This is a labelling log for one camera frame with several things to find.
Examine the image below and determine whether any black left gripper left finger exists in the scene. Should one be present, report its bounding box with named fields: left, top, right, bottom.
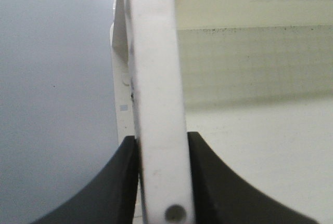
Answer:
left=36, top=136, right=139, bottom=223

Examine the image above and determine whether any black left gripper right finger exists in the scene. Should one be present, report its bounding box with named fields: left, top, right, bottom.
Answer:
left=187, top=132, right=316, bottom=223

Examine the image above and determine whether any white translucent plastic tote bin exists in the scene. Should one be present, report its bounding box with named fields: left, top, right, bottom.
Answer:
left=110, top=0, right=332, bottom=223

